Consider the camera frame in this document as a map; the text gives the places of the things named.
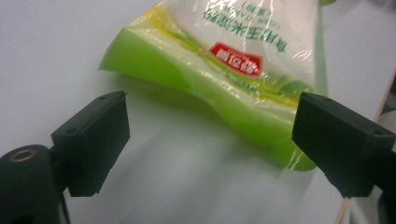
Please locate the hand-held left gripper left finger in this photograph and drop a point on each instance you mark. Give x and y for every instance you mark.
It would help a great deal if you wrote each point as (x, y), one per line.
(93, 140)

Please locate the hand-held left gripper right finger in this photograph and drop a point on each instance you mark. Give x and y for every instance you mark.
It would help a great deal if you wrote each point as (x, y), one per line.
(339, 143)

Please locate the green and white plastic bag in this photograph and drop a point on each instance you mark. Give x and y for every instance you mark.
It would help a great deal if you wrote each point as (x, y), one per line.
(218, 71)

